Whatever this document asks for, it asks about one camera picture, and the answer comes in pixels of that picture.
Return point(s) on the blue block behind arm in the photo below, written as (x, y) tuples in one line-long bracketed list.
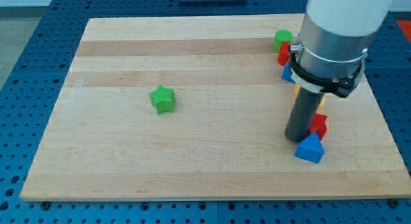
[(287, 74)]

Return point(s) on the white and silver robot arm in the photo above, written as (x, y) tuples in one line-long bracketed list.
[(332, 45)]

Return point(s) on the green star block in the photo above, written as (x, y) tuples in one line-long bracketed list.
[(163, 99)]

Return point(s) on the red star block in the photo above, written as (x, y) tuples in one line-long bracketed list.
[(318, 125)]

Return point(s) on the light wooden board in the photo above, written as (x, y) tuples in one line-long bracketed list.
[(225, 139)]

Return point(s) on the yellow block behind tool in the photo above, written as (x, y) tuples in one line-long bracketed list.
[(321, 105)]

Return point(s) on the red block near cylinder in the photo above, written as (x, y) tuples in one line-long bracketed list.
[(283, 54)]

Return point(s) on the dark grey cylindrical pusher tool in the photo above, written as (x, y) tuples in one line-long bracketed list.
[(303, 111)]

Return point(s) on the green cylinder block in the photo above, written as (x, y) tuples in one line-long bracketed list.
[(280, 37)]

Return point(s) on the blue triangle block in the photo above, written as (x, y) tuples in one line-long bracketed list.
[(310, 149)]

